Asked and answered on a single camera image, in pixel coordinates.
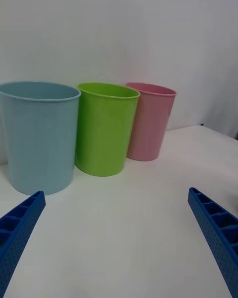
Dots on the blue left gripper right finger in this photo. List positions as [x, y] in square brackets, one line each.
[218, 236]

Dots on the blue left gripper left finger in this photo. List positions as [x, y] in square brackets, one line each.
[18, 231]

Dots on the pale blue plastic bin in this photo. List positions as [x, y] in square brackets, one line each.
[41, 139]

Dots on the green plastic bin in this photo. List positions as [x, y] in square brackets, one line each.
[104, 134]

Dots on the pink plastic bin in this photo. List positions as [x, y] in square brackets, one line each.
[151, 124]

